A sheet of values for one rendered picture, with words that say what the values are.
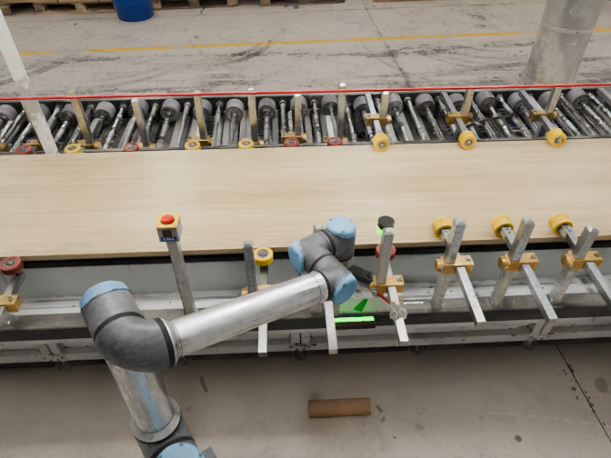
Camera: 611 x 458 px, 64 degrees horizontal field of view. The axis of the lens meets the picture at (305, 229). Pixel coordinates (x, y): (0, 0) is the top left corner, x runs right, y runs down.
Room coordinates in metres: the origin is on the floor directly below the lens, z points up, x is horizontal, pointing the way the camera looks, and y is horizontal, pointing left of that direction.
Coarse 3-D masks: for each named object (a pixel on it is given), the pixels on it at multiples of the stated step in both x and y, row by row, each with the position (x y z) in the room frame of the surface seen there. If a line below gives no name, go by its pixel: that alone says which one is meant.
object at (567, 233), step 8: (560, 232) 1.47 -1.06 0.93; (568, 232) 1.44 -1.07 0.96; (568, 240) 1.41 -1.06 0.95; (576, 240) 1.40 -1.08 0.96; (592, 264) 1.26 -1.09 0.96; (592, 272) 1.23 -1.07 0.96; (592, 280) 1.21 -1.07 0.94; (600, 280) 1.19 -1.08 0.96; (600, 288) 1.16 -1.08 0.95; (608, 288) 1.15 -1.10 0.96; (608, 296) 1.11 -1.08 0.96; (608, 304) 1.09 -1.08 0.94
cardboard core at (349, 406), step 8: (312, 400) 1.19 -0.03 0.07; (320, 400) 1.19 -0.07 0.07; (328, 400) 1.18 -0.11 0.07; (336, 400) 1.18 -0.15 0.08; (344, 400) 1.18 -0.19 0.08; (352, 400) 1.18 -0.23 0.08; (360, 400) 1.18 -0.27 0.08; (368, 400) 1.18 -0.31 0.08; (312, 408) 1.14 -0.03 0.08; (320, 408) 1.14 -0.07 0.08; (328, 408) 1.14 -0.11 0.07; (336, 408) 1.14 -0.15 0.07; (344, 408) 1.14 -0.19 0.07; (352, 408) 1.14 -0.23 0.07; (360, 408) 1.14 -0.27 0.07; (368, 408) 1.14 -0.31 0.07; (312, 416) 1.12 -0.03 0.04; (320, 416) 1.12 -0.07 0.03
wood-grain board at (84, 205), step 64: (0, 192) 1.78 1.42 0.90; (64, 192) 1.78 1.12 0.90; (128, 192) 1.78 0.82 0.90; (192, 192) 1.78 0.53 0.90; (256, 192) 1.78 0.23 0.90; (320, 192) 1.78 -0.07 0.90; (384, 192) 1.78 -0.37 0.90; (448, 192) 1.78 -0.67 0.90; (512, 192) 1.78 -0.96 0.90; (576, 192) 1.78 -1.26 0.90; (0, 256) 1.36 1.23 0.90; (64, 256) 1.38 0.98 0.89; (128, 256) 1.39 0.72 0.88
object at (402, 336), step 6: (390, 270) 1.33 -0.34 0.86; (390, 288) 1.23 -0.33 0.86; (390, 294) 1.20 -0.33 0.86; (396, 294) 1.20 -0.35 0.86; (390, 300) 1.18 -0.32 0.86; (396, 300) 1.17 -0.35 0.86; (402, 318) 1.09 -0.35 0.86; (396, 324) 1.06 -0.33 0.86; (402, 324) 1.06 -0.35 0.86; (396, 330) 1.04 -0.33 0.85; (402, 330) 1.04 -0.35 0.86; (402, 336) 1.01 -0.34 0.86; (402, 342) 0.99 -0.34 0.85
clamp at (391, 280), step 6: (390, 276) 1.28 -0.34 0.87; (396, 276) 1.28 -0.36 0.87; (402, 276) 1.28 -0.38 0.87; (372, 282) 1.26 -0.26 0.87; (390, 282) 1.26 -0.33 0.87; (396, 282) 1.26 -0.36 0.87; (402, 282) 1.26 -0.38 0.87; (378, 288) 1.24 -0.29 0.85; (384, 288) 1.24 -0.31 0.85; (396, 288) 1.24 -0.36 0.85; (402, 288) 1.24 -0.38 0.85
